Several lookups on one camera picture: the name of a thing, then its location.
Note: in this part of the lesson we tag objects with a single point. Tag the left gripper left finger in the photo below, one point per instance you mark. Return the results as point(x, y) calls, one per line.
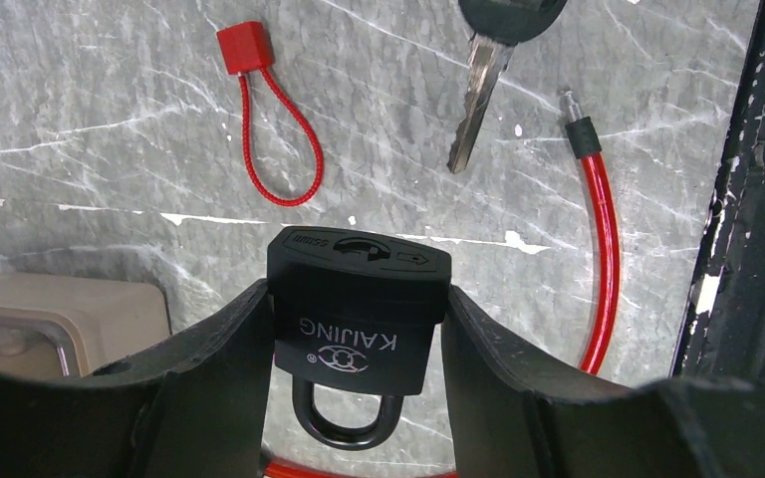
point(191, 406)

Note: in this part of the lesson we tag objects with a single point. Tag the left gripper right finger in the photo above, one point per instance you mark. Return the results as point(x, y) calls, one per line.
point(516, 411)

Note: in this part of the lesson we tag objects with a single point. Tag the black padlock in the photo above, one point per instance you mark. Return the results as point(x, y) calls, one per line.
point(354, 311)

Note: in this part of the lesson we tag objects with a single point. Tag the black head key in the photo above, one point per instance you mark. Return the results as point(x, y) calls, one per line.
point(498, 27)

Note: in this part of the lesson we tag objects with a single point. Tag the brown translucent plastic toolbox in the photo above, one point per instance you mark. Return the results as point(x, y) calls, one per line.
point(58, 326)

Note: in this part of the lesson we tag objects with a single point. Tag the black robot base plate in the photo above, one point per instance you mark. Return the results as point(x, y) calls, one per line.
point(723, 329)

